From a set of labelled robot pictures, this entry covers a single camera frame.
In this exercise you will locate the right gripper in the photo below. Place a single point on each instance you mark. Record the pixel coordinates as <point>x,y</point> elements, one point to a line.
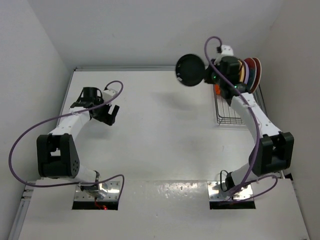
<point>207,78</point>

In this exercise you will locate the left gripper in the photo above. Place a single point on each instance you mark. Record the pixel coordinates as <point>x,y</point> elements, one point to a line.
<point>107,118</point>

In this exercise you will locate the yellow plastic plate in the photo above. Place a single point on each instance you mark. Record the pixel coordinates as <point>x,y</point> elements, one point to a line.
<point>242,72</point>

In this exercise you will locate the lilac plastic plate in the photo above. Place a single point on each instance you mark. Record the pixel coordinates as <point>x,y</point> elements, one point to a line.
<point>247,72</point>

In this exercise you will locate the red teal floral plate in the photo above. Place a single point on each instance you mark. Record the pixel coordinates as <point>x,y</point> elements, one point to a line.
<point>252,71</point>
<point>258,75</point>

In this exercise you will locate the orange glossy plate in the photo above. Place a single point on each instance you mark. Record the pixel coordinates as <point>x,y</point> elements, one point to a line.
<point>217,89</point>

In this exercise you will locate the black glossy plate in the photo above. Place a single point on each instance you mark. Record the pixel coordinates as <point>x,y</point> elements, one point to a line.
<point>190,70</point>

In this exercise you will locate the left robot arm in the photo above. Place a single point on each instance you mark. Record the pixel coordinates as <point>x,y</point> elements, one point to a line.
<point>57,156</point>

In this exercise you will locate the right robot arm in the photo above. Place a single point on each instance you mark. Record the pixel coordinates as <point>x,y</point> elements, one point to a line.
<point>273,148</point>

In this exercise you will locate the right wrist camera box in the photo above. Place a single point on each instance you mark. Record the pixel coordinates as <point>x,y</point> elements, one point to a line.
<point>223,51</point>

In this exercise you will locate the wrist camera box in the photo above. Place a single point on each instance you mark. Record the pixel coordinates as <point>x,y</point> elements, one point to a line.
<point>223,51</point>
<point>108,94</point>

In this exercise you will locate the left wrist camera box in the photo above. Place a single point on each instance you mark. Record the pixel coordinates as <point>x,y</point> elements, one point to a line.
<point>108,94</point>

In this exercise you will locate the grey wire dish rack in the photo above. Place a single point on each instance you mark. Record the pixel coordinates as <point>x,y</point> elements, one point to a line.
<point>226,116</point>

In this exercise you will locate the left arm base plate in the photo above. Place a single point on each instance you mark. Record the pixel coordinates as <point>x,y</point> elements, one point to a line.
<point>110,190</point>

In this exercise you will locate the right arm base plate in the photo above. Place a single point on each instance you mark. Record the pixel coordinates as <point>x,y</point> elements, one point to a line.
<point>220,200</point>

